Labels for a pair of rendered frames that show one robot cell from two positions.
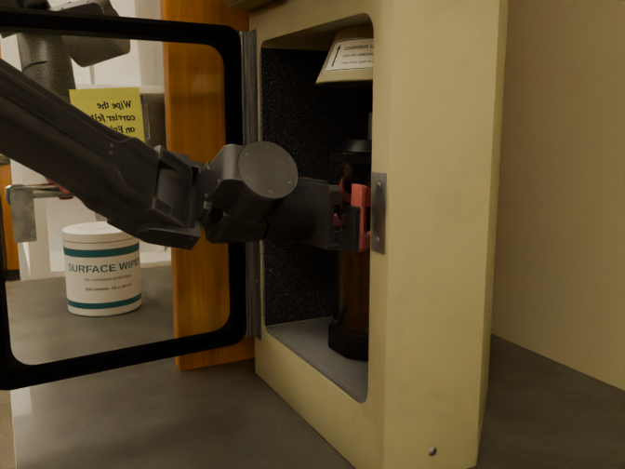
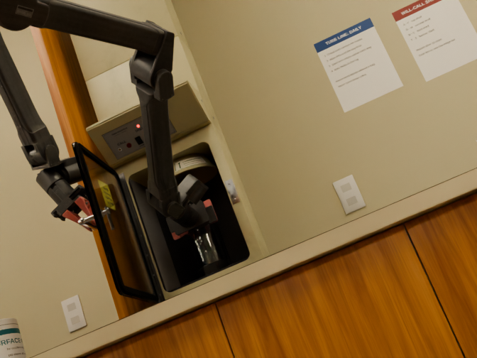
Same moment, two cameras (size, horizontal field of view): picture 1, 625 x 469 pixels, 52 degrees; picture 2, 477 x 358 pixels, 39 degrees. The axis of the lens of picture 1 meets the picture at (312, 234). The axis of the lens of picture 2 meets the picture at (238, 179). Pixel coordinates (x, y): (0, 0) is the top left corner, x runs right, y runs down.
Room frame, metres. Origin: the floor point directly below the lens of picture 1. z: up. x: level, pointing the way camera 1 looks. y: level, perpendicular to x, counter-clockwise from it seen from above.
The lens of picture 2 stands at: (-0.53, 1.35, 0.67)
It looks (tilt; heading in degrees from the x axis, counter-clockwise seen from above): 18 degrees up; 307
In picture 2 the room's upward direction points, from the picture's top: 21 degrees counter-clockwise
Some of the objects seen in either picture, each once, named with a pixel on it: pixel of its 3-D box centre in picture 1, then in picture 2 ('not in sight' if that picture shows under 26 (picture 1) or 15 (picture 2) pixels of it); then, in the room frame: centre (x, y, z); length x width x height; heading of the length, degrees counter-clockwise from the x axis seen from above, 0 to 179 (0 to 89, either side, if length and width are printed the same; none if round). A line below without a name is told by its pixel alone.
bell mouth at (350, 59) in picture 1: (398, 58); (187, 171); (0.70, -0.09, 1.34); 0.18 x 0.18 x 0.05
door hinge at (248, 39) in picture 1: (249, 191); (138, 236); (0.80, 0.08, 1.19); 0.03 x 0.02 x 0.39; 27
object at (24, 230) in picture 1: (22, 214); (107, 218); (0.65, 0.30, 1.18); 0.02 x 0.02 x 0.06; 32
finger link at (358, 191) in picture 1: (364, 214); (205, 217); (0.66, -0.05, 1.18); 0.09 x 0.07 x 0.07; 118
